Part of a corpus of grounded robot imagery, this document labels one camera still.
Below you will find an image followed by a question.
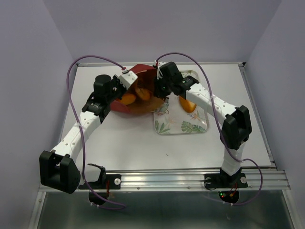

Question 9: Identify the aluminium mounting rail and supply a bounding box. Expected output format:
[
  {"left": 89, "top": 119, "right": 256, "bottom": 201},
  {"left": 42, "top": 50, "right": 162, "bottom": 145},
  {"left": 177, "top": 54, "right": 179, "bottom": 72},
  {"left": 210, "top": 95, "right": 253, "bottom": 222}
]
[{"left": 39, "top": 169, "right": 291, "bottom": 193}]

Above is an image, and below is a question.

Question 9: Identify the long orange baguette bread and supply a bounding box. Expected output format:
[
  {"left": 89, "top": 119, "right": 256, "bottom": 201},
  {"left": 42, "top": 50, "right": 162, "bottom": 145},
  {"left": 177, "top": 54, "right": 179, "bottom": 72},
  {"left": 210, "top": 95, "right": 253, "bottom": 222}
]
[{"left": 135, "top": 87, "right": 151, "bottom": 101}]

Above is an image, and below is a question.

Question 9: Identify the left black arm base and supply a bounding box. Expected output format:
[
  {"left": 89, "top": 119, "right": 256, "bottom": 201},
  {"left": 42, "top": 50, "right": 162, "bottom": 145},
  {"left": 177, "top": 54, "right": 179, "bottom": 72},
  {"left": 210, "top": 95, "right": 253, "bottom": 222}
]
[{"left": 88, "top": 173, "right": 122, "bottom": 205}]

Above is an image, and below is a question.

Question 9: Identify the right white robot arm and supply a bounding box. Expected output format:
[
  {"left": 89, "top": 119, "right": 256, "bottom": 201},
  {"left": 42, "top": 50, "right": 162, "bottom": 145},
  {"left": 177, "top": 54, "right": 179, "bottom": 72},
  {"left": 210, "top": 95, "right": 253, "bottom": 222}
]
[{"left": 153, "top": 62, "right": 252, "bottom": 186}]

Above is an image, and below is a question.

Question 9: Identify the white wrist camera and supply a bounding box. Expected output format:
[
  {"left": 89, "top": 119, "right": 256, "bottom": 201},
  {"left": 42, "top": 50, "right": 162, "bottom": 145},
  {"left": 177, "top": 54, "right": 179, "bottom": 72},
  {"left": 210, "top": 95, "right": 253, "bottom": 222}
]
[
  {"left": 118, "top": 70, "right": 138, "bottom": 89},
  {"left": 153, "top": 61, "right": 166, "bottom": 80}
]

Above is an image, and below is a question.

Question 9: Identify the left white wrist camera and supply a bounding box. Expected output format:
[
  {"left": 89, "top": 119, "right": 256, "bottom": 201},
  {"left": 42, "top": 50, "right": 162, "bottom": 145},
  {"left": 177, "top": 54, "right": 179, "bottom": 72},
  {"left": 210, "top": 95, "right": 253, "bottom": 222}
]
[{"left": 118, "top": 70, "right": 138, "bottom": 89}]

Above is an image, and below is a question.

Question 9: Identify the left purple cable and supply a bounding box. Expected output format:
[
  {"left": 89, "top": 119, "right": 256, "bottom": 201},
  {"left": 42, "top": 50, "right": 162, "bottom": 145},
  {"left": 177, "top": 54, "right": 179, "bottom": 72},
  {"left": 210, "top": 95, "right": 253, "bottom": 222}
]
[{"left": 67, "top": 55, "right": 126, "bottom": 210}]

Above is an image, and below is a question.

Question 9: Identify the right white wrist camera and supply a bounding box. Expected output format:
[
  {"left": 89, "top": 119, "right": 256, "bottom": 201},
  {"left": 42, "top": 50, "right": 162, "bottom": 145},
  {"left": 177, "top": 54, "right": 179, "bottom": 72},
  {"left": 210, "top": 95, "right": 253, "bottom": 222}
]
[{"left": 153, "top": 61, "right": 166, "bottom": 80}]

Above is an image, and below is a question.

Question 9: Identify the floral patterned tray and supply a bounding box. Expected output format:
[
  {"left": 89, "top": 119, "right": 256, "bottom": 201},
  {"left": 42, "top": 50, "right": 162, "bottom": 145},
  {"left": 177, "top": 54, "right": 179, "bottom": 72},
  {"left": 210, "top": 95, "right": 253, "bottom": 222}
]
[{"left": 152, "top": 70, "right": 211, "bottom": 135}]

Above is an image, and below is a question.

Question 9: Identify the red brown paper bag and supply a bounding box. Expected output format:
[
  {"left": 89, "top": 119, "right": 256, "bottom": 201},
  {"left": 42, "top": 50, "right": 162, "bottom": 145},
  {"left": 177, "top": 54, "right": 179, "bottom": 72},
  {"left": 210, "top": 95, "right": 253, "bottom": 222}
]
[{"left": 111, "top": 64, "right": 164, "bottom": 115}]

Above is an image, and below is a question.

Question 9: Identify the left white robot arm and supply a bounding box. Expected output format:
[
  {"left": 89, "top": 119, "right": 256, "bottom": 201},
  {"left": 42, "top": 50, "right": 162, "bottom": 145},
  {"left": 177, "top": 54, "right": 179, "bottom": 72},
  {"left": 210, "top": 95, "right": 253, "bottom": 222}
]
[{"left": 39, "top": 72, "right": 137, "bottom": 194}]

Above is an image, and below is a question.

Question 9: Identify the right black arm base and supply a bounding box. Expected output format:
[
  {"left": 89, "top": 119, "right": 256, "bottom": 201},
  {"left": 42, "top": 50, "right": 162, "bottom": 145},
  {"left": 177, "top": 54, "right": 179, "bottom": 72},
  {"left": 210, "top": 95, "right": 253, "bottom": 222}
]
[{"left": 203, "top": 172, "right": 248, "bottom": 204}]

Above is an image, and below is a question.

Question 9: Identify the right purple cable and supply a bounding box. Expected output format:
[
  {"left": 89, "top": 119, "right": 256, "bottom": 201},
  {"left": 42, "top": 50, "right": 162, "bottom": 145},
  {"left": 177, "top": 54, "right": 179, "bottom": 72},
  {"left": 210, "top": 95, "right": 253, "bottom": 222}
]
[{"left": 154, "top": 52, "right": 264, "bottom": 207}]

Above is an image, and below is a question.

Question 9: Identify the purple cable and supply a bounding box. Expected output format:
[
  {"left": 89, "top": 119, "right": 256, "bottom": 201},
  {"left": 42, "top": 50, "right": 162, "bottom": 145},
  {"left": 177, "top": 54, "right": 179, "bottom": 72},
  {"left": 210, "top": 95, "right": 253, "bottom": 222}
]
[
  {"left": 67, "top": 55, "right": 126, "bottom": 210},
  {"left": 154, "top": 52, "right": 264, "bottom": 207}
]

